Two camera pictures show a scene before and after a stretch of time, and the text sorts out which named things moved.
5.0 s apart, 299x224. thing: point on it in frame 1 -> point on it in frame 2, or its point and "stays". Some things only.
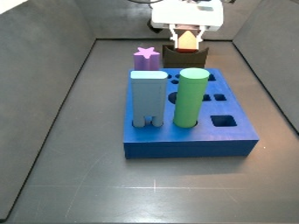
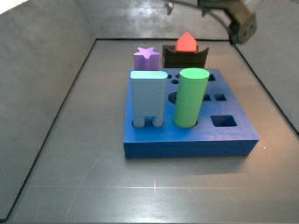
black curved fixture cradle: x=175 y=59 stays
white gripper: x=175 y=12 -> x=170 y=8
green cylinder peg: x=191 y=84 stays
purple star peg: x=146 y=59 stays
